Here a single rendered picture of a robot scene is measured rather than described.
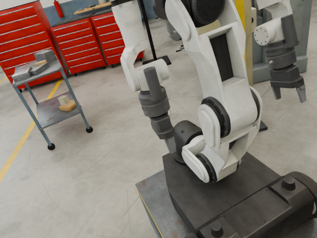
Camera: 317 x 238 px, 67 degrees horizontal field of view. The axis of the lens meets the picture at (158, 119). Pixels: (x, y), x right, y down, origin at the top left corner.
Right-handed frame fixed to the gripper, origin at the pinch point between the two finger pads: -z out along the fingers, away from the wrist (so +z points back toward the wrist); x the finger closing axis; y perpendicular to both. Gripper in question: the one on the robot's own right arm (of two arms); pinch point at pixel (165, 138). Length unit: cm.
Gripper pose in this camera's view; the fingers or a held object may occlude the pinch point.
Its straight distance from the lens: 83.1
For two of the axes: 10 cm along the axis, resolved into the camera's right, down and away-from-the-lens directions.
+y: 9.1, -3.7, 1.7
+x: 3.1, 3.7, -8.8
